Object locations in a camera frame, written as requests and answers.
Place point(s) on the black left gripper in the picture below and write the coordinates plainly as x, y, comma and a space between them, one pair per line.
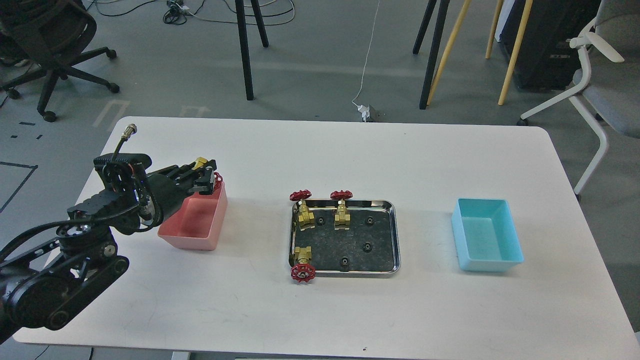
169, 187

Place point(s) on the brass valve red handwheel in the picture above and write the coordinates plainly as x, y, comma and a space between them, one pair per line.
218, 183

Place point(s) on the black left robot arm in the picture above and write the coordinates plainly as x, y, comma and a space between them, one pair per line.
51, 272

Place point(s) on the pink plastic box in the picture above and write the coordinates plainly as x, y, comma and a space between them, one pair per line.
198, 223

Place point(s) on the brass valve top left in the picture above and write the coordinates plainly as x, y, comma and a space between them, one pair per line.
305, 218

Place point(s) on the brass valve bottom left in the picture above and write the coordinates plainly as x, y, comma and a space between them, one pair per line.
302, 270

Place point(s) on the brass valve top middle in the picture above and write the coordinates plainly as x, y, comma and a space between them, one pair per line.
342, 217

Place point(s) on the small black gear bottom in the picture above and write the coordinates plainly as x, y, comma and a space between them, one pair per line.
344, 263

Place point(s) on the blue plastic box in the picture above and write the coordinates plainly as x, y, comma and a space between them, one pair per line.
485, 236

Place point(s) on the black tripod left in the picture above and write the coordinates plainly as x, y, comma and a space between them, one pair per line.
244, 43

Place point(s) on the black tripod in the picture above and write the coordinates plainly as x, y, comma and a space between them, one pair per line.
434, 46
244, 43

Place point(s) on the white power adapter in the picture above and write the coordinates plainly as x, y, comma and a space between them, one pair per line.
369, 114

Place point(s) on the stainless steel tray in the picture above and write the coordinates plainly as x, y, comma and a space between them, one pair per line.
328, 245

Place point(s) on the black office chair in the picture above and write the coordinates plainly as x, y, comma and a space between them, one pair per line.
52, 34

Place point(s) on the black tripod right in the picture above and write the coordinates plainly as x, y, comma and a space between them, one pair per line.
434, 46

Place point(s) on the black cabinet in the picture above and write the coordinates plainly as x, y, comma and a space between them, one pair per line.
545, 60

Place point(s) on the white grey office chair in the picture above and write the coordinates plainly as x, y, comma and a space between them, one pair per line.
608, 77

